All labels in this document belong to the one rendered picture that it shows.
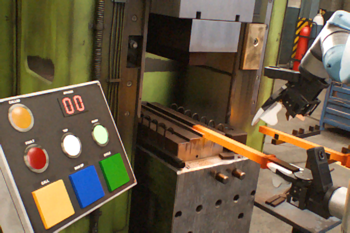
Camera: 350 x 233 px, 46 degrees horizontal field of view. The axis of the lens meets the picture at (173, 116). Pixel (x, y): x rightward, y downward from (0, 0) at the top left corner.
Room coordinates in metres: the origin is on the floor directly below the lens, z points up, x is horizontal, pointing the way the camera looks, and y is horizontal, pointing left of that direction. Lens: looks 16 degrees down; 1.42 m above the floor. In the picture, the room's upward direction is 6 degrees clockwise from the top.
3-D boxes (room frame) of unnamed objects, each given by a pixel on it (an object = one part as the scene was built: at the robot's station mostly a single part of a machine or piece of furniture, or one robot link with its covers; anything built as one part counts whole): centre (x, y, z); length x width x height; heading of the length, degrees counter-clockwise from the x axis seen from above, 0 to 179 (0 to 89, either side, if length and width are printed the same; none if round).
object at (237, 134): (1.45, -0.20, 0.95); 0.12 x 0.08 x 0.06; 38
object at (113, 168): (0.91, 0.13, 1.01); 0.07 x 0.05 x 0.07; 153
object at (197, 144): (1.46, 0.03, 0.96); 0.42 x 0.20 x 0.09; 38
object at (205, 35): (1.46, 0.03, 1.32); 0.42 x 0.20 x 0.10; 38
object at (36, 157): (0.76, 0.26, 1.09); 0.05 x 0.03 x 0.04; 128
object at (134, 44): (1.29, 0.15, 1.24); 0.03 x 0.03 x 0.07; 38
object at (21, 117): (0.77, 0.30, 1.16); 0.05 x 0.03 x 0.04; 128
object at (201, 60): (1.51, 0.03, 1.24); 0.30 x 0.07 x 0.06; 38
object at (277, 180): (1.05, -0.30, 0.98); 0.09 x 0.03 x 0.06; 41
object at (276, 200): (1.67, -0.59, 0.70); 0.60 x 0.04 x 0.01; 140
